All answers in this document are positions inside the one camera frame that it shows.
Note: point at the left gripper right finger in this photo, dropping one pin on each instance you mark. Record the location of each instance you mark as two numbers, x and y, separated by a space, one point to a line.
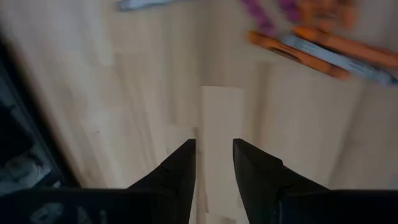
255 180

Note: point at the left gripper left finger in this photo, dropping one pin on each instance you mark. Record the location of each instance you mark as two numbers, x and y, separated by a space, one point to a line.
183 180

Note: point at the purple crayon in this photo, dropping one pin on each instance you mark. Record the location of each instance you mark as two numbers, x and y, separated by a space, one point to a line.
259 17
289 5

